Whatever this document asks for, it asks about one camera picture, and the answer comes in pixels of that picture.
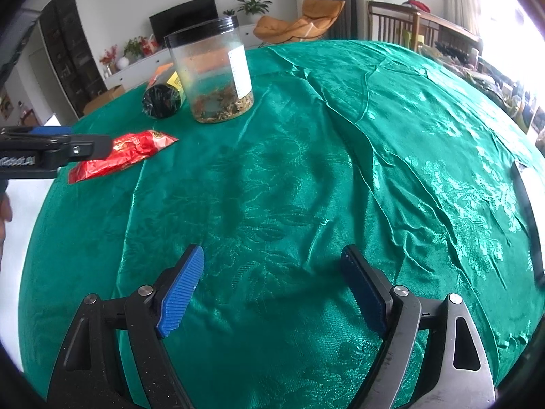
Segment black display cabinet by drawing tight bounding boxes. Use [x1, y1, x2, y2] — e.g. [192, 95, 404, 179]
[40, 0, 106, 118]

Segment orange lounge chair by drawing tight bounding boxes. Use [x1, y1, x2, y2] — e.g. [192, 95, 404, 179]
[253, 0, 345, 44]

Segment orange book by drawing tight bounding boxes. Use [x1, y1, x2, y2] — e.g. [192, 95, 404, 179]
[147, 63, 175, 88]

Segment black smartphone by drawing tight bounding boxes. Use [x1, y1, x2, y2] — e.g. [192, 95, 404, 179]
[511, 161, 544, 287]

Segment potted green plant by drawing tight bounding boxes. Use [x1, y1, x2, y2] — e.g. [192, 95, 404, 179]
[236, 0, 273, 24]

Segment person left hand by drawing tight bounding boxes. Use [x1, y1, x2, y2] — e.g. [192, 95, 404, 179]
[0, 193, 13, 259]

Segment red snack bag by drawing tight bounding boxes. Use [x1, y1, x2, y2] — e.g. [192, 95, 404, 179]
[68, 129, 178, 184]

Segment green satin tablecloth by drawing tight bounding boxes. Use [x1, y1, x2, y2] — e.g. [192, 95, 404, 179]
[18, 41, 544, 408]

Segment wooden railing bench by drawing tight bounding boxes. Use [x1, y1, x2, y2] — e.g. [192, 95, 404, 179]
[367, 0, 483, 54]

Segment red flower vase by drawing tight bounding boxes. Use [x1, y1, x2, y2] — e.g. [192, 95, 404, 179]
[99, 44, 117, 76]

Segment brown cardboard box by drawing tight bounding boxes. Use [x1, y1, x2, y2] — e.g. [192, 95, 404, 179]
[83, 85, 126, 116]

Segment clear jar black lid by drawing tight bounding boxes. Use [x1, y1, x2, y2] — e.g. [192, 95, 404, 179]
[165, 16, 254, 124]

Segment white tv cabinet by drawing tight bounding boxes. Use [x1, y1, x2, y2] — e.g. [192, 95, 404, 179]
[103, 23, 263, 92]

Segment black television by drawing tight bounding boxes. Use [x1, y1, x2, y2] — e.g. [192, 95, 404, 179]
[149, 0, 218, 45]

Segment black garbage bag roll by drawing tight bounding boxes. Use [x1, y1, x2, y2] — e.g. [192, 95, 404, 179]
[142, 69, 186, 119]

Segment white cardboard box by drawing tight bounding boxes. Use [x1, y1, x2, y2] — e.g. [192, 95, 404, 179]
[0, 179, 53, 368]

